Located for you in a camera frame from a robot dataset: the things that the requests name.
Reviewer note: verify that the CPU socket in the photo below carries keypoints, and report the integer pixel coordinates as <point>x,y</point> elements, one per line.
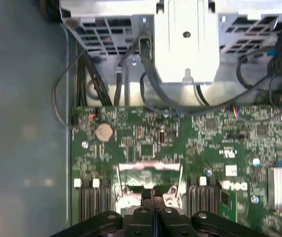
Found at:
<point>173,205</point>

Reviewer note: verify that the dark grey PC case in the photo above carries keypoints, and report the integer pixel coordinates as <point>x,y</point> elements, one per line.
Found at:
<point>20,98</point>

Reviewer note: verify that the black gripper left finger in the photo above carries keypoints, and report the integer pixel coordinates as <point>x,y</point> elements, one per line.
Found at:
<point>141,222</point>

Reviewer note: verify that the round coin battery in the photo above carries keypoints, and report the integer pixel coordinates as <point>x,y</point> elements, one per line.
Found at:
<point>104,132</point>

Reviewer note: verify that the silver metal drive cage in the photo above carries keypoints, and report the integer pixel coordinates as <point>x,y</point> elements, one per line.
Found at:
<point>185,49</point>

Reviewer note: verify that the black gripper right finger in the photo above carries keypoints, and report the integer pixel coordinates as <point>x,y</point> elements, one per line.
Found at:
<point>170,222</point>

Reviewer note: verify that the RAM slot with white clips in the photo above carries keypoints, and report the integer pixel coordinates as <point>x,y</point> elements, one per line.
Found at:
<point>95,200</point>
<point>202,197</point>
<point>78,200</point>

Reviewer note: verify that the RAM slot with black clips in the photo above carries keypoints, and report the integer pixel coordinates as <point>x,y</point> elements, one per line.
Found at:
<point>192,197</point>
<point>86,200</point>
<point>104,200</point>
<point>212,197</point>

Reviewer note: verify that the green motherboard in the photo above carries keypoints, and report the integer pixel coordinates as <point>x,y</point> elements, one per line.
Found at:
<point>205,148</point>

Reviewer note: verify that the metal socket cover frame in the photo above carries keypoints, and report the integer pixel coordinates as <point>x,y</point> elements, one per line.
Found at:
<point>151,166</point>

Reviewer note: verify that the silver CPU plate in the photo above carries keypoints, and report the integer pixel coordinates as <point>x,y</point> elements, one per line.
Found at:
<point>133,203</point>

